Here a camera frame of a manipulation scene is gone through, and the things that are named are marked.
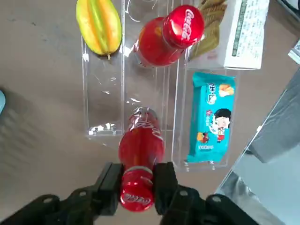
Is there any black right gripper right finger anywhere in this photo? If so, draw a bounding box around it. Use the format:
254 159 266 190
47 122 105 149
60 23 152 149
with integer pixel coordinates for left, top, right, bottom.
153 161 279 225

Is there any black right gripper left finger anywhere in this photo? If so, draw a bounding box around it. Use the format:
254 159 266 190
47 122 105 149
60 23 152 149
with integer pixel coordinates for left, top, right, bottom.
0 162 125 225

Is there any red drink bottle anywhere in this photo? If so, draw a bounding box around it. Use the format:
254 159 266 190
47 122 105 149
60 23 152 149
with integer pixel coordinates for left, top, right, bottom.
132 4 205 68
118 106 165 212

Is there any clear acrylic rack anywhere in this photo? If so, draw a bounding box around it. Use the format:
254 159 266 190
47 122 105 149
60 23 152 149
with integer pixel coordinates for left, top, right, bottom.
81 0 240 173

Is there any light blue plastic basket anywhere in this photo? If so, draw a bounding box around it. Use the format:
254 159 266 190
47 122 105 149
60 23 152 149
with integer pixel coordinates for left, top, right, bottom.
0 90 6 113

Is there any teal snack packet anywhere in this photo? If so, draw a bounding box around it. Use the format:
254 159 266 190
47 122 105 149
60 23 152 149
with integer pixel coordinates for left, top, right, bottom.
187 72 236 164

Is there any yellow green starfruit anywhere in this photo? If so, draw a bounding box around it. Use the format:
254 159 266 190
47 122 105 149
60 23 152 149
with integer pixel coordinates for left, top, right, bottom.
75 0 122 60

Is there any white biscuit box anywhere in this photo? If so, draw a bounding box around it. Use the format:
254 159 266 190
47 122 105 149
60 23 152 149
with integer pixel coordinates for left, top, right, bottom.
185 0 270 70

